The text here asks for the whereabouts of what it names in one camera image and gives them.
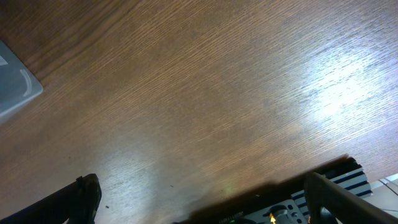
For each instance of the clear plastic container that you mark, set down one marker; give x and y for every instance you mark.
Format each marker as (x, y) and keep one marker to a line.
(18, 84)

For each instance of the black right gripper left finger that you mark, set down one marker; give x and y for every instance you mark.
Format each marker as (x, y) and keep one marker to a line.
(75, 203)

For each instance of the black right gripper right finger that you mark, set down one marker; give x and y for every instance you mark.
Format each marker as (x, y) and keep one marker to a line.
(327, 202)

